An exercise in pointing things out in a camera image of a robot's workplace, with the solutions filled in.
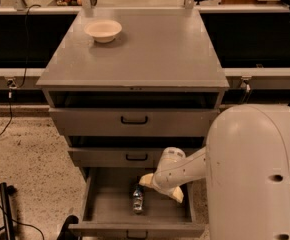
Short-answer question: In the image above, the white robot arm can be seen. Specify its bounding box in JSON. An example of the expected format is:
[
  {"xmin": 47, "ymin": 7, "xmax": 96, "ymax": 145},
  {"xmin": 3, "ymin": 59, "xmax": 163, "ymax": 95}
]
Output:
[{"xmin": 139, "ymin": 104, "xmax": 290, "ymax": 240}]

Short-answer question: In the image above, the black stand lower left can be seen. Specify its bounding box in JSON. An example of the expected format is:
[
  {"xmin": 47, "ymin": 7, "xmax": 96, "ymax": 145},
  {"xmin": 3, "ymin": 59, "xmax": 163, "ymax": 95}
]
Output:
[{"xmin": 0, "ymin": 182, "xmax": 46, "ymax": 240}]

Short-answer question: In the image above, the black cable left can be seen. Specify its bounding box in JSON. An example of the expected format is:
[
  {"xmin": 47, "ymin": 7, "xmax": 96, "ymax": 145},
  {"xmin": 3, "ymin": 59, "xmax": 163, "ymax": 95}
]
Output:
[{"xmin": 0, "ymin": 3, "xmax": 43, "ymax": 149}]

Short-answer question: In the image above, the grey drawer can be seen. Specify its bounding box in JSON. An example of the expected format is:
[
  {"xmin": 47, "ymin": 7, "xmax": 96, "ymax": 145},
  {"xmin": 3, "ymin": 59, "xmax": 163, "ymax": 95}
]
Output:
[
  {"xmin": 69, "ymin": 136, "xmax": 204, "ymax": 168},
  {"xmin": 69, "ymin": 167, "xmax": 204, "ymax": 240},
  {"xmin": 50, "ymin": 92, "xmax": 218, "ymax": 137}
]

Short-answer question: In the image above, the white bowl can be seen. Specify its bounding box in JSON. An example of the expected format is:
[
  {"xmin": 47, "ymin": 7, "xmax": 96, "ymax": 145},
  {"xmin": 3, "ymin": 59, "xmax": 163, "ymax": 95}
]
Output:
[{"xmin": 84, "ymin": 20, "xmax": 122, "ymax": 43}]

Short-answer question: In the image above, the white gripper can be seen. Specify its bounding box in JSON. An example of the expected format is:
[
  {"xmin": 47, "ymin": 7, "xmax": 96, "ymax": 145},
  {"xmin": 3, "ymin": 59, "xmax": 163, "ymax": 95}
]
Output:
[{"xmin": 139, "ymin": 172, "xmax": 184, "ymax": 203}]

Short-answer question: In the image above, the grey middle drawer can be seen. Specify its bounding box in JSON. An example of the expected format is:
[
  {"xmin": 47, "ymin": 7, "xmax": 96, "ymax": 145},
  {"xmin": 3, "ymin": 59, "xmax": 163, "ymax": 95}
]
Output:
[{"xmin": 69, "ymin": 136, "xmax": 204, "ymax": 168}]

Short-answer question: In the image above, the grey bottom drawer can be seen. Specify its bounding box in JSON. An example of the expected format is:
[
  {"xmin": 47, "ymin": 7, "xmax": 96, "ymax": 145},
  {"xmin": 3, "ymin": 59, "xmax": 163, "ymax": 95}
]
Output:
[{"xmin": 69, "ymin": 167, "xmax": 204, "ymax": 240}]

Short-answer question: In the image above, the grey drawer cabinet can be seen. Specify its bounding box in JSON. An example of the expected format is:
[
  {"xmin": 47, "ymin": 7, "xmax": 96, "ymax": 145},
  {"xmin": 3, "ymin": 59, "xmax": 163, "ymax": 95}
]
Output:
[{"xmin": 36, "ymin": 7, "xmax": 231, "ymax": 177}]

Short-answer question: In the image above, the grey top drawer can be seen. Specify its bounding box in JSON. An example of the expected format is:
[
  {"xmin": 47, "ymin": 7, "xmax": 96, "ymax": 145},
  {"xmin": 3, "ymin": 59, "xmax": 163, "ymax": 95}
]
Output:
[{"xmin": 50, "ymin": 92, "xmax": 218, "ymax": 137}]

